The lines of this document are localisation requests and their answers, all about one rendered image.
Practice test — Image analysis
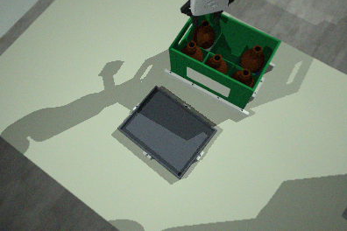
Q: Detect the green plastic crate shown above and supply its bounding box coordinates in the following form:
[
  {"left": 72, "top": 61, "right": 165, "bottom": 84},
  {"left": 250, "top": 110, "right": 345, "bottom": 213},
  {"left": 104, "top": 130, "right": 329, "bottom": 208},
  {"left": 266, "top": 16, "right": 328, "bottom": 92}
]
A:
[{"left": 169, "top": 12, "right": 281, "bottom": 109}]

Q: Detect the brown glass bottle with white label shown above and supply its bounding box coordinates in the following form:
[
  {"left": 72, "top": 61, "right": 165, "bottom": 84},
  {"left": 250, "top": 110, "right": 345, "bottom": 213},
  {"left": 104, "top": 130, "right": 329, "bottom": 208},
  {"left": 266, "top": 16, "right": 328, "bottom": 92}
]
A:
[{"left": 193, "top": 20, "right": 216, "bottom": 51}]

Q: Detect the grey square tray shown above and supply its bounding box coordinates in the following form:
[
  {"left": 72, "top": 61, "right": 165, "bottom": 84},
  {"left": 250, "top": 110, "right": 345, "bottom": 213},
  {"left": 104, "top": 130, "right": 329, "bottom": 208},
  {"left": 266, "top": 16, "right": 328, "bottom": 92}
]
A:
[{"left": 118, "top": 86, "right": 217, "bottom": 179}]

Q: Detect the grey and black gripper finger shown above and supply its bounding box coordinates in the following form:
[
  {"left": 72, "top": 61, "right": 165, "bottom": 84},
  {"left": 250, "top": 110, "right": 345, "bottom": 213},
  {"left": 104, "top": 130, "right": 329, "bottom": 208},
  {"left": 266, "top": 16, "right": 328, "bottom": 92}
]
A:
[
  {"left": 214, "top": 0, "right": 234, "bottom": 23},
  {"left": 181, "top": 0, "right": 198, "bottom": 27}
]

